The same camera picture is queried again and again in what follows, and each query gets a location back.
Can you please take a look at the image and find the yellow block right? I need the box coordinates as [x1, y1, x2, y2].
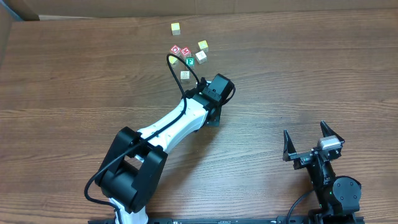
[198, 40, 209, 52]

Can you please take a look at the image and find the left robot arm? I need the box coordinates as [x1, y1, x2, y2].
[93, 74, 236, 223]

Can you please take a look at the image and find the red M block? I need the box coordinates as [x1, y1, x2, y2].
[180, 47, 192, 60]

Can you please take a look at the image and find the cardboard wall panel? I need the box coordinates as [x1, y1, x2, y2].
[0, 0, 398, 22]

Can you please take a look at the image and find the yellow block left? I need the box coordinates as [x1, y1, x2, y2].
[167, 55, 179, 68]

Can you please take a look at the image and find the far yellow wooden block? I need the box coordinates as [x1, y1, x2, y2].
[170, 22, 181, 35]

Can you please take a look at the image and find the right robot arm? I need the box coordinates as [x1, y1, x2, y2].
[283, 121, 364, 224]

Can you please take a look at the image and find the plain white wooden block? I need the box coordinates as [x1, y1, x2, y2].
[195, 50, 207, 64]

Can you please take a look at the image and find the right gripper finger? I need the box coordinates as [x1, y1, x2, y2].
[320, 120, 345, 144]
[282, 129, 297, 161]

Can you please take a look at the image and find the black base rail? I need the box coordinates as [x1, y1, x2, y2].
[88, 216, 365, 224]

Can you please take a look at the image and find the white blue picture block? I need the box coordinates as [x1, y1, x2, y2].
[180, 70, 190, 83]

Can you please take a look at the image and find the red O block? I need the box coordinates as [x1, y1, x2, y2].
[170, 45, 182, 57]

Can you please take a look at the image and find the green F block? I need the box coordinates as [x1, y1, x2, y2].
[185, 57, 195, 70]

